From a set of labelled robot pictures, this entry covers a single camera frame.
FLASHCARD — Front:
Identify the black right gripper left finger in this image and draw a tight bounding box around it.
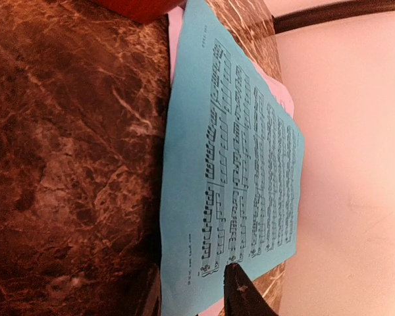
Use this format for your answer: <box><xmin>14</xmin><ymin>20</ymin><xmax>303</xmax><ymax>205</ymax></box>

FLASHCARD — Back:
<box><xmin>142</xmin><ymin>269</ymin><xmax>161</xmax><ymax>316</ymax></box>

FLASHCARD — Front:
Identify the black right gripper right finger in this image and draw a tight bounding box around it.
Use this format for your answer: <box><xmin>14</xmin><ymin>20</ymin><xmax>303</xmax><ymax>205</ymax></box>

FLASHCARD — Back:
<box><xmin>224</xmin><ymin>263</ymin><xmax>277</xmax><ymax>316</ymax></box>

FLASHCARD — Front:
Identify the blue sheet music page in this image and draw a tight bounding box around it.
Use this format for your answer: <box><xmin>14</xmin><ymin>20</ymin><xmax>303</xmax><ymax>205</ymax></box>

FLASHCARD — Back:
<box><xmin>160</xmin><ymin>1</ymin><xmax>305</xmax><ymax>315</ymax></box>

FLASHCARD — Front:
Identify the lavender sheet music page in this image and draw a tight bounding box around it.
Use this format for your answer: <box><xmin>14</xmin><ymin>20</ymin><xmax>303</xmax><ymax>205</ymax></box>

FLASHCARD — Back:
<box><xmin>168</xmin><ymin>5</ymin><xmax>294</xmax><ymax>315</ymax></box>

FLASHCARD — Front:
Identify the red-brown wooden metronome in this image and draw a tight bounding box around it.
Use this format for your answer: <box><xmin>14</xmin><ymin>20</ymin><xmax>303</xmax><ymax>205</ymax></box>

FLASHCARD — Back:
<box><xmin>93</xmin><ymin>0</ymin><xmax>185</xmax><ymax>24</ymax></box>

